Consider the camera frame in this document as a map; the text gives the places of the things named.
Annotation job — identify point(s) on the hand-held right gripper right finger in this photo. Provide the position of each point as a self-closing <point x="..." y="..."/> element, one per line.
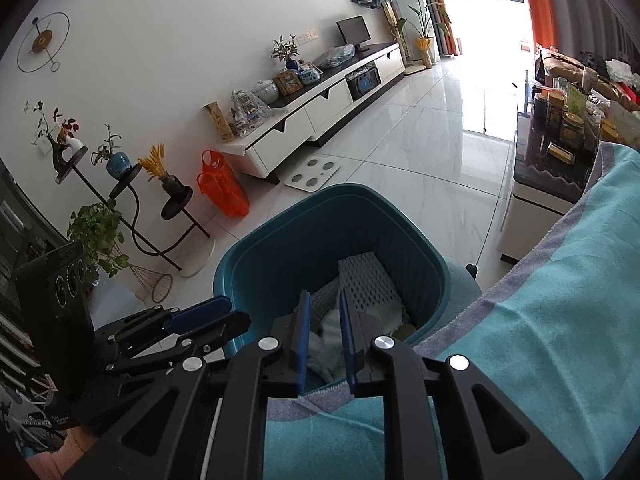
<point x="347" y="345"/>

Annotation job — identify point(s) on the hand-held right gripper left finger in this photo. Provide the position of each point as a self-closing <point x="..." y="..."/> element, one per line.
<point x="304" y="345"/>

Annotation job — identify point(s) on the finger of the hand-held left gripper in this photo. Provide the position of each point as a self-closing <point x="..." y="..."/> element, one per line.
<point x="225" y="327"/>
<point x="200" y="310"/>

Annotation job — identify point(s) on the teal plastic bin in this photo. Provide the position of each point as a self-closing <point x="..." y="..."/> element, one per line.
<point x="280" y="260"/>

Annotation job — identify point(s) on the white foam mesh sheet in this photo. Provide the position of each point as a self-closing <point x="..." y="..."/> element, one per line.
<point x="325" y="300"/>
<point x="370" y="285"/>

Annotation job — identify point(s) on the dark storage shelf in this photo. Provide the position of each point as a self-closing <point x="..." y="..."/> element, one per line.
<point x="15" y="240"/>

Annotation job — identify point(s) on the green ivy plant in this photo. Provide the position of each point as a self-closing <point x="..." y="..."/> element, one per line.
<point x="97" y="230"/>

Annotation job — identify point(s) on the black tiered plant stand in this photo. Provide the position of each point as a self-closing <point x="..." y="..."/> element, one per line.
<point x="177" y="205"/>

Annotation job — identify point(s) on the orange plastic bag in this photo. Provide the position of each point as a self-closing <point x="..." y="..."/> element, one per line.
<point x="220" y="185"/>

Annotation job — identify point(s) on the dark vase with yellow wheat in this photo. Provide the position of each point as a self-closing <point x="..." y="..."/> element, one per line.
<point x="172" y="182"/>

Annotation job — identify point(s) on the grey blue fabric seat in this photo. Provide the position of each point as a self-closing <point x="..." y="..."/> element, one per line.
<point x="462" y="280"/>

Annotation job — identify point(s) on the pink cloth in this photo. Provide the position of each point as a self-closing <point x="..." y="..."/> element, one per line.
<point x="60" y="460"/>

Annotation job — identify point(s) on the blue vase with plant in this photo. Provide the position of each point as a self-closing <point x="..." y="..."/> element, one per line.
<point x="117" y="165"/>

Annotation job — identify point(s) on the white bathroom scale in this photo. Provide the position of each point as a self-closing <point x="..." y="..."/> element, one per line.
<point x="312" y="175"/>

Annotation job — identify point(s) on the white vase with red branches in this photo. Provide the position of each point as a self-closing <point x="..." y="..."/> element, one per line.
<point x="75" y="146"/>

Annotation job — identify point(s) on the white TV cabinet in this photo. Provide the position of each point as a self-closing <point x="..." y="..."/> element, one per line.
<point x="270" y="147"/>

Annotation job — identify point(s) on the tall yellow printed box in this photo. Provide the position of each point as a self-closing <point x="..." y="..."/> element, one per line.
<point x="220" y="122"/>

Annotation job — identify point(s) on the teal towel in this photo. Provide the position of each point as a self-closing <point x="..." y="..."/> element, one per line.
<point x="550" y="320"/>

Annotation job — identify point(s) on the white ceramic jar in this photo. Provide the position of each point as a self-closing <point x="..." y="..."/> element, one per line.
<point x="265" y="94"/>

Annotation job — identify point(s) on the framed picture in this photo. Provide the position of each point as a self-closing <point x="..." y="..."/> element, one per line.
<point x="287" y="83"/>

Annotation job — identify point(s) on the dark top coffee table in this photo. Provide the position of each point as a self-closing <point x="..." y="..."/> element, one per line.
<point x="535" y="180"/>

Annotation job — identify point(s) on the blue white ceramic bowl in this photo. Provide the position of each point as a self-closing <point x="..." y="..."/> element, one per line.
<point x="310" y="76"/>

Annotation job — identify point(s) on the small bonsai in blue pot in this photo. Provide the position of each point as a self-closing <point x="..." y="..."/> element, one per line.
<point x="291" y="65"/>

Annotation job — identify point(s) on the clear blue plastic bag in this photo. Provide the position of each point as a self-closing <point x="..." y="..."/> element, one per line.
<point x="337" y="55"/>

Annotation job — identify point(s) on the tall leafy plant yellow pot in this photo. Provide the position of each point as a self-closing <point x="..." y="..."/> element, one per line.
<point x="424" y="50"/>

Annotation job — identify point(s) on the pile of jars and boxes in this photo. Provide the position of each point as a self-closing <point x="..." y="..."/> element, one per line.
<point x="572" y="130"/>

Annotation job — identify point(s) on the black monitor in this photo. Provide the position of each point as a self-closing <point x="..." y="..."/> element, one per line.
<point x="352" y="30"/>

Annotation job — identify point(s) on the gold floor stand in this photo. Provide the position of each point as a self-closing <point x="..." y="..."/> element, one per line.
<point x="389" y="15"/>

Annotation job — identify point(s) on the white wall socket strip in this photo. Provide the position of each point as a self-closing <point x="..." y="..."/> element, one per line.
<point x="307" y="36"/>

